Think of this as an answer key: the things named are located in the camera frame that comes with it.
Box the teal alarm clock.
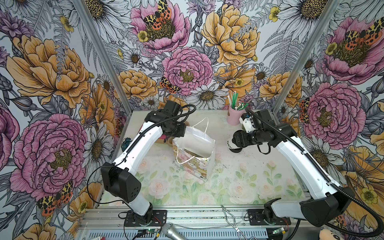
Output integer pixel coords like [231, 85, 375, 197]
[121, 138, 132, 152]

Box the silver microphone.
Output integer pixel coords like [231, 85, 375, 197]
[161, 223, 187, 240]

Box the white patterned paper gift bag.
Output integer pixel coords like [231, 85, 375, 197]
[172, 117, 216, 182]

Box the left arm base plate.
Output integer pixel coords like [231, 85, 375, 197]
[123, 210, 168, 227]

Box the green straws bundle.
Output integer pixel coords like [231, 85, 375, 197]
[227, 92, 249, 111]

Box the pink plush toy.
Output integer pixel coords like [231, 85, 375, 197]
[319, 229, 344, 240]

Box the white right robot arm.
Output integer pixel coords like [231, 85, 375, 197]
[227, 108, 384, 238]

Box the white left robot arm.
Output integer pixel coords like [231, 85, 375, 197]
[101, 101, 197, 226]

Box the pink straw holder cup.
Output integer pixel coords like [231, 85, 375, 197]
[227, 108, 246, 126]

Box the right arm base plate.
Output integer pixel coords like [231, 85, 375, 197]
[244, 209, 291, 226]

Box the black coffee cup lid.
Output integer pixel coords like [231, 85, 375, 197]
[227, 140, 243, 153]

